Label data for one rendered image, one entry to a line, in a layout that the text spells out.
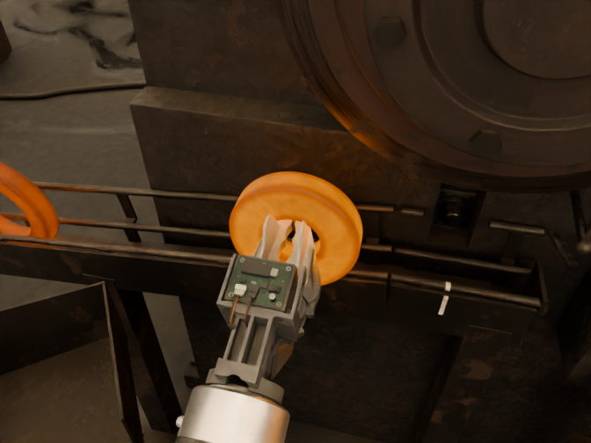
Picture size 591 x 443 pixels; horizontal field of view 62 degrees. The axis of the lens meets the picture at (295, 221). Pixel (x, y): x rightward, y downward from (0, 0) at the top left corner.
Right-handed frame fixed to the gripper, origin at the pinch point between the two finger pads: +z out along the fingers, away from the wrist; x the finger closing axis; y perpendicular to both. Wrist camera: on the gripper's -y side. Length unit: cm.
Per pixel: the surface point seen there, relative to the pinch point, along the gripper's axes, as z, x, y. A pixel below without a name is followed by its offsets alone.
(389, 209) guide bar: 11.4, -10.2, -11.9
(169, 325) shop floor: 10, 47, -91
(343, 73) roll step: 8.5, -3.6, 14.7
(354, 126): 8.3, -5.1, 7.8
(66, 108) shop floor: 111, 149, -121
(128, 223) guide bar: 6.7, 32.1, -21.8
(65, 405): -23.0, 27.2, -18.6
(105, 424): -24.0, 20.6, -17.9
